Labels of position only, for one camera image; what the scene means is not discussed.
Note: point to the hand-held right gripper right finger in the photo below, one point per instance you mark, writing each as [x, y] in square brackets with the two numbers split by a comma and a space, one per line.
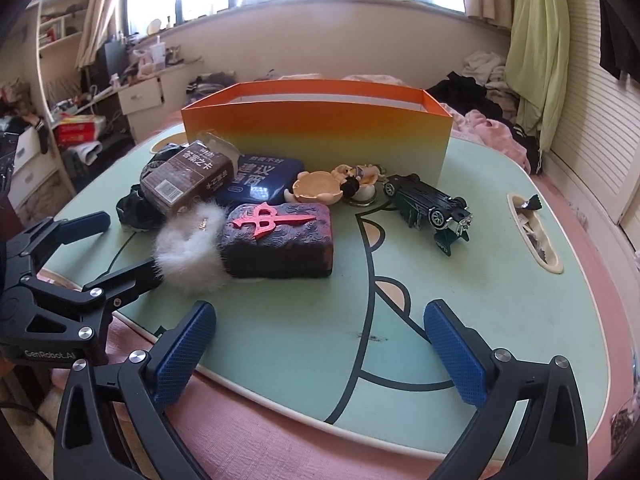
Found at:
[455, 355]

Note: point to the brown card box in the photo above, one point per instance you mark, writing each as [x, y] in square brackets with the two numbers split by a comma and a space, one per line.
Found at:
[185, 175]

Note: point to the white clothes pile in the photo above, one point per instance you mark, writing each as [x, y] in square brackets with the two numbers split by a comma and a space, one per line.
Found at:
[482, 67]

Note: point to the black white-striped garment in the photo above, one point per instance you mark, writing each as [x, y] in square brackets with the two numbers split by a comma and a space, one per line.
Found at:
[525, 147]

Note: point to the black clothes pile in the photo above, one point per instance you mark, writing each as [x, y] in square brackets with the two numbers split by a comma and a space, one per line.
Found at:
[460, 92]

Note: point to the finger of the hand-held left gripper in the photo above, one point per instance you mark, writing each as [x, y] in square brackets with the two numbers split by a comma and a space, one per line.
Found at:
[125, 287]
[90, 223]

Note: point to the green cartoon desktop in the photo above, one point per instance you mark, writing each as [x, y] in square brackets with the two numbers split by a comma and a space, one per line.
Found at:
[300, 320]

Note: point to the dark striped clothing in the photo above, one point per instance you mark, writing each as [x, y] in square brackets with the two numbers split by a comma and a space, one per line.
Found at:
[210, 82]

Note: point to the white bookshelf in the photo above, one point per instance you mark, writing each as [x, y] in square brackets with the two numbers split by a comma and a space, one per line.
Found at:
[50, 30]

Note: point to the white side desk with drawer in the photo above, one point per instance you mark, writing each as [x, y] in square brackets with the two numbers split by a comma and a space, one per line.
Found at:
[142, 95]

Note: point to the white louvered wardrobe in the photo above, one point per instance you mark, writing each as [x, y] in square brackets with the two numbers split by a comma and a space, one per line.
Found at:
[595, 135]

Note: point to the pink white printed blanket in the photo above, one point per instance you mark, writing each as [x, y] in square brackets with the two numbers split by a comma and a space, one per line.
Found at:
[485, 130]

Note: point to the black computer monitor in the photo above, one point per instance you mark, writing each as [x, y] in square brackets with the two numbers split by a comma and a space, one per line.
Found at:
[117, 62]

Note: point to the red cardboard box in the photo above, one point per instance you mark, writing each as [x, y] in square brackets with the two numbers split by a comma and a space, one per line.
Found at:
[80, 130]

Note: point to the white cup with straw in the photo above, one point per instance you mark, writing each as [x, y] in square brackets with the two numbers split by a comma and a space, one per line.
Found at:
[158, 52]

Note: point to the dark green toy car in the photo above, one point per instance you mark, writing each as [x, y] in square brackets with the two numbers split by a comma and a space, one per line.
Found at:
[425, 200]

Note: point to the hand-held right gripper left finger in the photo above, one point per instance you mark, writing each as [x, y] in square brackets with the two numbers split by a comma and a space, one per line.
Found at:
[182, 355]

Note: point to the blue tin case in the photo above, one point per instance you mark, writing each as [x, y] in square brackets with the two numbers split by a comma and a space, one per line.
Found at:
[265, 180]

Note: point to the white fur scrunchie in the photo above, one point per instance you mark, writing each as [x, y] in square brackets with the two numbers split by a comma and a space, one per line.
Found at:
[185, 255]

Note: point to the dark green pouch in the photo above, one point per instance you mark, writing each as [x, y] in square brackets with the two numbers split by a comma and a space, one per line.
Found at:
[135, 210]

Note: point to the black hanging garment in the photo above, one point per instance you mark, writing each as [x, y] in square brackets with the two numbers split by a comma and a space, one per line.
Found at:
[620, 35]

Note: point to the dark block with red top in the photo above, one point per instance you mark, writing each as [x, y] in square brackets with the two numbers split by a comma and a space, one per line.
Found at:
[290, 250]

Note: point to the black foil wrapper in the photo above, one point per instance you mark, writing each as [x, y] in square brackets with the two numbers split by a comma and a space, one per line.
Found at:
[530, 202]

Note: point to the small doll figurine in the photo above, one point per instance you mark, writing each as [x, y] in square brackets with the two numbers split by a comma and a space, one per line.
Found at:
[360, 175]

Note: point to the orange cardboard box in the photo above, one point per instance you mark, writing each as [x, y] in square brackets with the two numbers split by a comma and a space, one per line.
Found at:
[320, 130]

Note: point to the beige shell-shaped dish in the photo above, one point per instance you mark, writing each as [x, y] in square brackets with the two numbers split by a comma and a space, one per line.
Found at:
[312, 185]

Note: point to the light green curtain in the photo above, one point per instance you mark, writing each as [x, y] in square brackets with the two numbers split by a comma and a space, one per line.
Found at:
[537, 35]

